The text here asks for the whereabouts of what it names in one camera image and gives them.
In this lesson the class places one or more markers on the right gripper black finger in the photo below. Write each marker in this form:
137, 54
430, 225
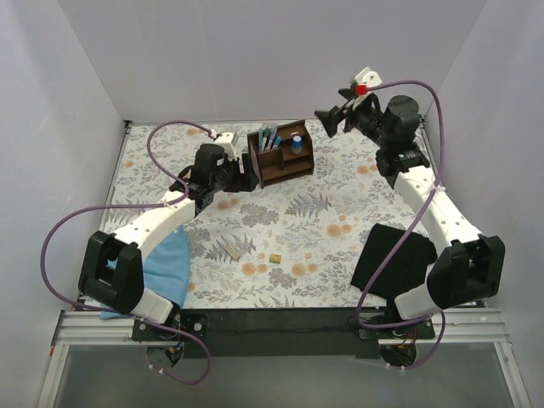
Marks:
330, 119
355, 96

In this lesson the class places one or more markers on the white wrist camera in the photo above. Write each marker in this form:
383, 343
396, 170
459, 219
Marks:
228, 141
364, 80

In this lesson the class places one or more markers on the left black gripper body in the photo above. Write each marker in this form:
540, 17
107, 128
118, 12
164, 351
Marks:
245, 172

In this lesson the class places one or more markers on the black cloth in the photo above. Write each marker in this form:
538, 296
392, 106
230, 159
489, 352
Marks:
406, 270

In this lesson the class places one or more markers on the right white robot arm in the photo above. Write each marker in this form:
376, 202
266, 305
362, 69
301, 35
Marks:
469, 264

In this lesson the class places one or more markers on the light blue pen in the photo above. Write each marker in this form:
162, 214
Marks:
266, 139

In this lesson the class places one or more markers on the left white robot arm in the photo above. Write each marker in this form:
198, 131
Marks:
113, 265

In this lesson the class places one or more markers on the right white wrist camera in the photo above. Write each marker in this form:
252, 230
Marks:
364, 80

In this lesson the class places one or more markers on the green capped white marker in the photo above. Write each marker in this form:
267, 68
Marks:
260, 139

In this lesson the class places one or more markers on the small yellow eraser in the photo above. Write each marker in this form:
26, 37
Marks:
275, 258

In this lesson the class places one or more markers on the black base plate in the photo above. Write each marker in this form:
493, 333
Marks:
276, 336

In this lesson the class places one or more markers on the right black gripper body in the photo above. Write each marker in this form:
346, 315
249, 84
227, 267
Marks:
348, 114

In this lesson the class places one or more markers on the light blue cloth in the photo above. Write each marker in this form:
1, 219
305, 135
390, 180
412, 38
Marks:
160, 285

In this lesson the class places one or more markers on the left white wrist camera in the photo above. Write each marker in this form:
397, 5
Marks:
228, 141

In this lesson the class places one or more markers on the grey blue glue stick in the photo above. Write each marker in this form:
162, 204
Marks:
297, 145

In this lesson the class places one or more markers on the brown wooden desk organizer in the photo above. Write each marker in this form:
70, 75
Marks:
281, 164

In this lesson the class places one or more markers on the floral patterned table mat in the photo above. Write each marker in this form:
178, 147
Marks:
317, 223

